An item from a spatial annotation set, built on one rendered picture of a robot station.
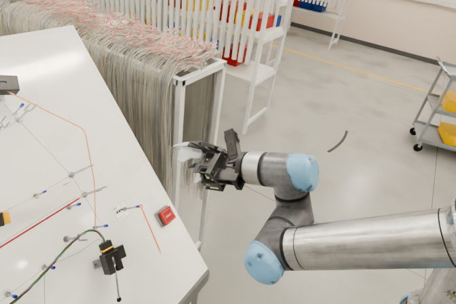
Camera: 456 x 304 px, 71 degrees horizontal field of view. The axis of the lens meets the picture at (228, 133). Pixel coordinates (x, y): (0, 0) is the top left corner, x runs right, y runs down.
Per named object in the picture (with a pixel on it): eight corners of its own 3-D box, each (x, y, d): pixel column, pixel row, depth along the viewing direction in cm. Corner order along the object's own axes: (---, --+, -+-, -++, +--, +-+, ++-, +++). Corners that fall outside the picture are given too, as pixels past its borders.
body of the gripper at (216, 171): (188, 170, 74) (233, 175, 68) (205, 142, 79) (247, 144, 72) (203, 189, 79) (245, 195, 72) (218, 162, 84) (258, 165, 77)
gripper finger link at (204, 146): (186, 142, 78) (218, 151, 75) (188, 137, 78) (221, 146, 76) (189, 153, 81) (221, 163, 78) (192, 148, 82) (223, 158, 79)
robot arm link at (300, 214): (269, 249, 69) (260, 207, 66) (288, 218, 78) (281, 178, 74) (304, 257, 65) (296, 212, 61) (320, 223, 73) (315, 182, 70)
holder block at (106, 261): (104, 275, 92) (110, 275, 90) (98, 256, 93) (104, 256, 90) (117, 267, 95) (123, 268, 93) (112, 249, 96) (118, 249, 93)
